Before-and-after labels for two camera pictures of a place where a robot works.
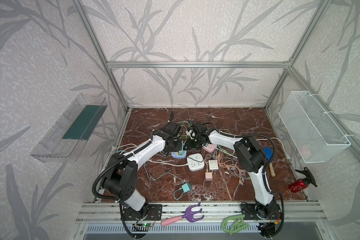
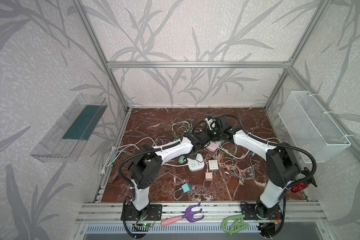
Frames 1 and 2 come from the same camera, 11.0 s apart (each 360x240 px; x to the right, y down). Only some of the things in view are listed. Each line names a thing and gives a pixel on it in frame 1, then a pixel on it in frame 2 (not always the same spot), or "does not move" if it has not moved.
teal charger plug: (186, 187) does not move
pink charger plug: (208, 176) does not move
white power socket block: (195, 162) does not move
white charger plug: (213, 164) does not move
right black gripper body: (195, 141) -> (215, 130)
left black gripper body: (174, 144) -> (204, 139)
